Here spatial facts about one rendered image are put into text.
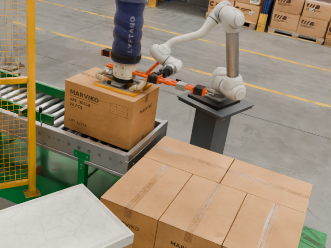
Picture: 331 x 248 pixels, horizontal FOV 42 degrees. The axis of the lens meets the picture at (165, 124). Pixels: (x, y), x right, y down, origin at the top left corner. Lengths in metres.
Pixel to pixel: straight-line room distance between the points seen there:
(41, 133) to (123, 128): 0.67
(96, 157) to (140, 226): 0.76
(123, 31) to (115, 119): 0.64
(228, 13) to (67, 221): 2.07
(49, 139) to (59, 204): 1.56
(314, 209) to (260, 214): 1.30
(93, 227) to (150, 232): 0.95
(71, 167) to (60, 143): 0.67
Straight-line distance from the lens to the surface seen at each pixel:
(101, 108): 3.23
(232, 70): 3.51
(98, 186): 3.79
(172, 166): 3.15
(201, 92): 3.03
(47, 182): 3.83
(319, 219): 4.02
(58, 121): 3.61
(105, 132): 3.29
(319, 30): 10.01
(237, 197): 2.97
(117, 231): 1.80
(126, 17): 3.06
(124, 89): 3.19
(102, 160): 3.22
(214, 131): 3.80
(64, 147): 3.38
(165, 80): 3.11
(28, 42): 3.11
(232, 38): 3.40
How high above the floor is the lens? 2.20
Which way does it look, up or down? 26 degrees down
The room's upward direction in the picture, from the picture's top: 8 degrees clockwise
